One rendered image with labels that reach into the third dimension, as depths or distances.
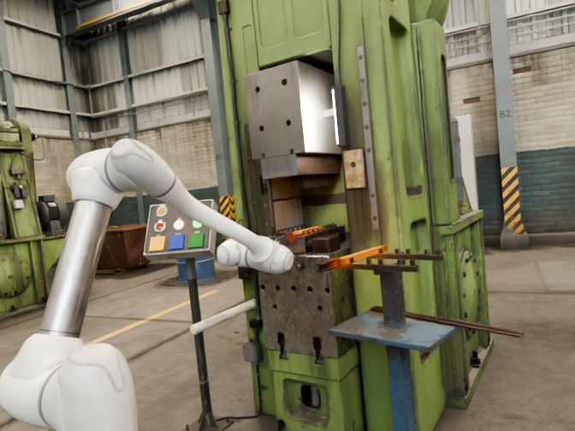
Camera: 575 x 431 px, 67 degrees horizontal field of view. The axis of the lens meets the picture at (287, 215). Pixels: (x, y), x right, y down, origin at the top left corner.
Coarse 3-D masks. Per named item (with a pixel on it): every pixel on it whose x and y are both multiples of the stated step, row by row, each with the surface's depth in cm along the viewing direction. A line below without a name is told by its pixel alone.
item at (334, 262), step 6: (378, 246) 179; (384, 246) 179; (360, 252) 168; (366, 252) 169; (372, 252) 172; (330, 258) 157; (336, 258) 156; (342, 258) 158; (348, 258) 160; (354, 258) 163; (360, 258) 166; (318, 264) 150; (324, 264) 150; (330, 264) 154; (336, 264) 156; (342, 264) 158; (318, 270) 150; (324, 270) 150
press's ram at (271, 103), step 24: (264, 72) 199; (288, 72) 192; (312, 72) 200; (264, 96) 200; (288, 96) 193; (312, 96) 199; (264, 120) 201; (288, 120) 195; (312, 120) 198; (264, 144) 203; (288, 144) 195; (312, 144) 197; (336, 144) 217
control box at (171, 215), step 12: (156, 204) 225; (156, 216) 221; (168, 216) 220; (180, 216) 219; (168, 228) 217; (180, 228) 215; (192, 228) 214; (204, 228) 213; (168, 240) 214; (204, 240) 210; (144, 252) 213; (156, 252) 212; (168, 252) 211; (180, 252) 210; (192, 252) 210; (204, 252) 210
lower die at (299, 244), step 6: (318, 228) 218; (324, 228) 222; (330, 228) 221; (342, 228) 228; (294, 234) 200; (300, 234) 203; (306, 234) 202; (312, 234) 202; (324, 234) 212; (330, 234) 217; (294, 240) 199; (300, 240) 197; (306, 240) 197; (342, 240) 228; (288, 246) 201; (294, 246) 199; (300, 246) 197; (306, 246) 197; (306, 252) 197
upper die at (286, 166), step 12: (276, 156) 200; (288, 156) 196; (300, 156) 197; (312, 156) 206; (324, 156) 216; (336, 156) 227; (264, 168) 204; (276, 168) 200; (288, 168) 197; (300, 168) 196; (312, 168) 205; (324, 168) 215; (336, 168) 226
